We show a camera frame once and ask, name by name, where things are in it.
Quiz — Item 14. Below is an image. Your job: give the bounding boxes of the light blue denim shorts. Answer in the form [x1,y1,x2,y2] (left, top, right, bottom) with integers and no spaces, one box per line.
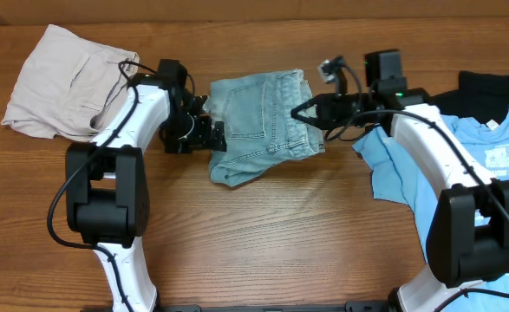
[205,69,325,187]

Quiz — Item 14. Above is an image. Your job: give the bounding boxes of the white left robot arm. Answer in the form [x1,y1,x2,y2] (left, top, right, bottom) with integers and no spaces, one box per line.
[54,59,226,311]

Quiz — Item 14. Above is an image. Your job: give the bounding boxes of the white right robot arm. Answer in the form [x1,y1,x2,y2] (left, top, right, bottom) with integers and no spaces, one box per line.
[290,49,509,312]

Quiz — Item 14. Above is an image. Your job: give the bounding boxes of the folded beige trousers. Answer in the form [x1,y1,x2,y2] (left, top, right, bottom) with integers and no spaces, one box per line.
[1,24,140,141]

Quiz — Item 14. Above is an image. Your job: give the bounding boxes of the black garment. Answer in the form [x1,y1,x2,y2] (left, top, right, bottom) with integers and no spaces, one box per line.
[432,71,509,124]

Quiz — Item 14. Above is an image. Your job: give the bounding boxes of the light blue printed t-shirt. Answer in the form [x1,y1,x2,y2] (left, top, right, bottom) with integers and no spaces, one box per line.
[353,110,509,312]

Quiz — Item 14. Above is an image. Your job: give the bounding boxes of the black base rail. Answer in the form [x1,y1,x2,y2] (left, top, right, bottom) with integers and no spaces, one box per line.
[80,289,401,312]

